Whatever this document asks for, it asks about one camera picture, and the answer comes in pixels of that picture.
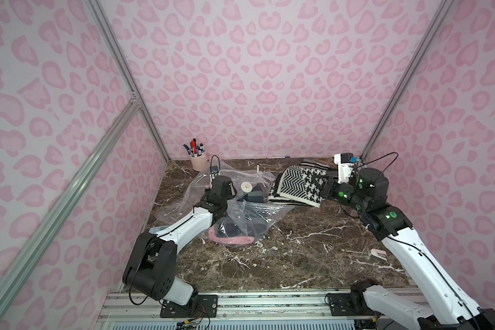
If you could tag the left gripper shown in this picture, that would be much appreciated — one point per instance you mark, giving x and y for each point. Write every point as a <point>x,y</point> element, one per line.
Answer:
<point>251,195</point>

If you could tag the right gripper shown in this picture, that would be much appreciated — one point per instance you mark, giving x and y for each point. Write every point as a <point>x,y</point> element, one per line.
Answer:
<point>328,188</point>

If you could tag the black white houndstooth blanket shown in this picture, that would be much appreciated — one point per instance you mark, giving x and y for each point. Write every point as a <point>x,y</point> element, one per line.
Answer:
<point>298,185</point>

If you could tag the clear plastic vacuum bag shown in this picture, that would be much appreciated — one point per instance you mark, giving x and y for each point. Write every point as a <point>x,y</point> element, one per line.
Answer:
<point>196,189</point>

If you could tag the grey white checked blanket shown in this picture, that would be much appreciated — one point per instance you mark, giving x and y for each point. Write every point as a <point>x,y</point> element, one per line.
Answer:
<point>316,165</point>

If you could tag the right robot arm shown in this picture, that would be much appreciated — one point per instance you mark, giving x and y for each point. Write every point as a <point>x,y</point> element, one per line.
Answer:
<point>449,307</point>

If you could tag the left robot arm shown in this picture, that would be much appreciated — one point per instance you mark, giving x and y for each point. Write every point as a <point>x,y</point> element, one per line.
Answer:
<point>151,268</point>

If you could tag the white bag valve cap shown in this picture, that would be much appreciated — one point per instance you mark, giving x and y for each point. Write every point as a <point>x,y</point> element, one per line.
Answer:
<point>246,187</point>

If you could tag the dark blanket in bag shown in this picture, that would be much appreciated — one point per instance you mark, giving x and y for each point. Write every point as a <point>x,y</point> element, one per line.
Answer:
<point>246,216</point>

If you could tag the pink folded blanket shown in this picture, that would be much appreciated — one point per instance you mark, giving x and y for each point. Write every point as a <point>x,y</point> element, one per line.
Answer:
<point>230,241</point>

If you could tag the pink pen cup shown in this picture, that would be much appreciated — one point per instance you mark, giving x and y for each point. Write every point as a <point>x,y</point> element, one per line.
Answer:
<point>200,163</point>

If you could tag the blue marker pen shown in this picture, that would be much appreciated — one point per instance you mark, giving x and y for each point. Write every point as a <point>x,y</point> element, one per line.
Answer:
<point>189,150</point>

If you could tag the light blue calculator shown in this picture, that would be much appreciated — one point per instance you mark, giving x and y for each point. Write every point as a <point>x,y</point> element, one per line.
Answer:
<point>158,228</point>

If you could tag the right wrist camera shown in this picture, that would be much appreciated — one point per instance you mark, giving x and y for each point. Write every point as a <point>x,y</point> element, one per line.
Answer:
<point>346,163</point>

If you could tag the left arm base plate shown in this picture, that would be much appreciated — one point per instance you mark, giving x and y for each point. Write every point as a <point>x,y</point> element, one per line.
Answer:
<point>199,306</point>

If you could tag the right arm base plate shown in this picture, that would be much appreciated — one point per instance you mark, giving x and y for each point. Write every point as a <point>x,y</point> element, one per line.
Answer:
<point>346,304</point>

